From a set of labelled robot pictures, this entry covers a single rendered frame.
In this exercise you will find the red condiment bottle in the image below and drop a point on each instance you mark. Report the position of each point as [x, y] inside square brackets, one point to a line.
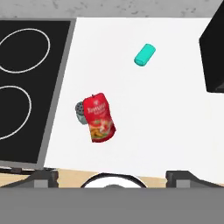
[99, 119]

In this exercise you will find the white round object black rim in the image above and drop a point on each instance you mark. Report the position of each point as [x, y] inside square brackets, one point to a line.
[113, 181]

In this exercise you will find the grey shaker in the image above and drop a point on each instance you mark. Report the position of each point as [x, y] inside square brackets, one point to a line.
[79, 112]

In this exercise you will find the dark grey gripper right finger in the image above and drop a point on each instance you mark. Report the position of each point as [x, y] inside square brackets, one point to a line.
[180, 178]

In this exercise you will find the teal cylinder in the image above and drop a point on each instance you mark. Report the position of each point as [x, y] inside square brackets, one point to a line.
[144, 54]

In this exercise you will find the black hob with white rings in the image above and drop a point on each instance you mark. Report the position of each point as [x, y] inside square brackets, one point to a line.
[27, 90]

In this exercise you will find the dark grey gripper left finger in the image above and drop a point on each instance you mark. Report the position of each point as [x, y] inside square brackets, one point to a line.
[43, 178]

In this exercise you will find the black appliance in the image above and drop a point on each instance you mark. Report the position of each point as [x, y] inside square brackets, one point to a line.
[213, 52]

